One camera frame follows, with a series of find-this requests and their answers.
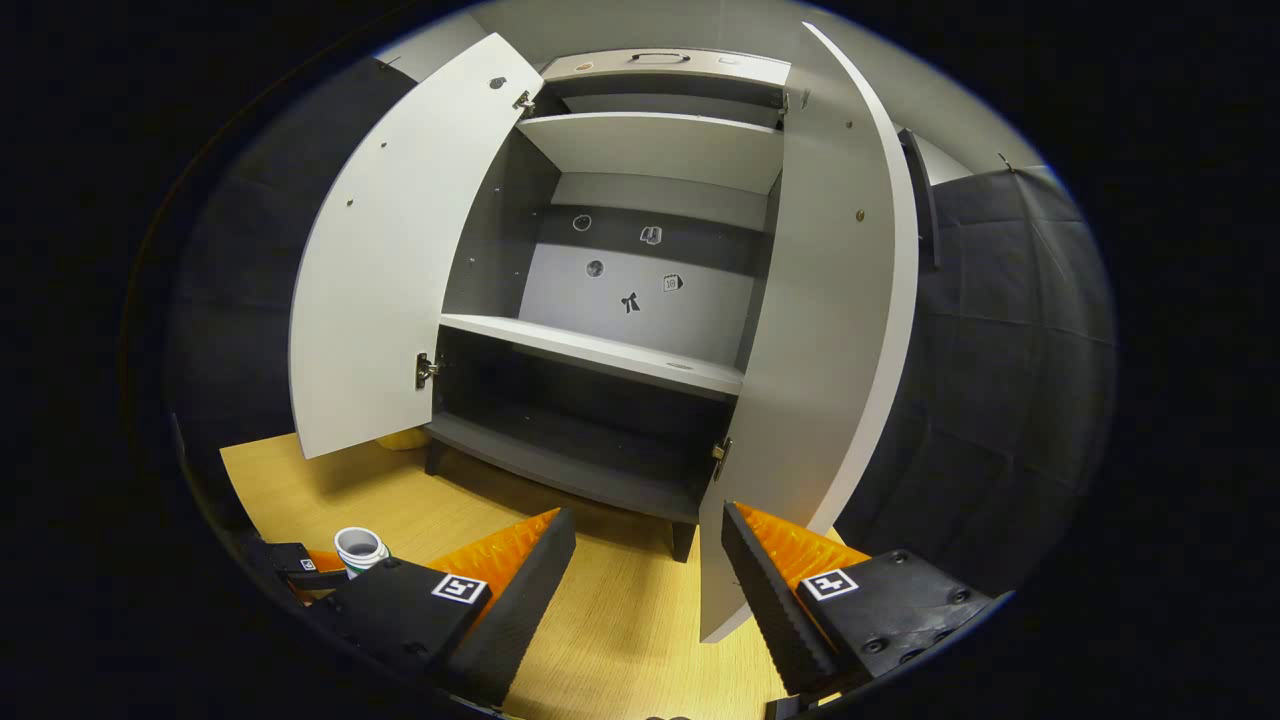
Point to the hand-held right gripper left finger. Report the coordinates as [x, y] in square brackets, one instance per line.
[520, 610]

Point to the dark cabinet leg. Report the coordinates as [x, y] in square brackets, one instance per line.
[683, 540]

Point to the light grey cabinet door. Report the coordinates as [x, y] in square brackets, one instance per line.
[400, 250]
[810, 350]

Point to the grey cabinet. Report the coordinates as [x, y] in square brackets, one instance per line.
[600, 400]

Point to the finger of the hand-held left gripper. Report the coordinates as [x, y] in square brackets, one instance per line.
[290, 557]

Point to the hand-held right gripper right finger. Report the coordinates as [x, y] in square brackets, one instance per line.
[765, 600]

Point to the white cabinet shelf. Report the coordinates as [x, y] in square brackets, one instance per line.
[660, 150]
[600, 350]

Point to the white cabinet drawer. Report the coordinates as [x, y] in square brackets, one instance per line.
[700, 68]

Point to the white bottle green label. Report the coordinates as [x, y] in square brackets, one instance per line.
[375, 556]

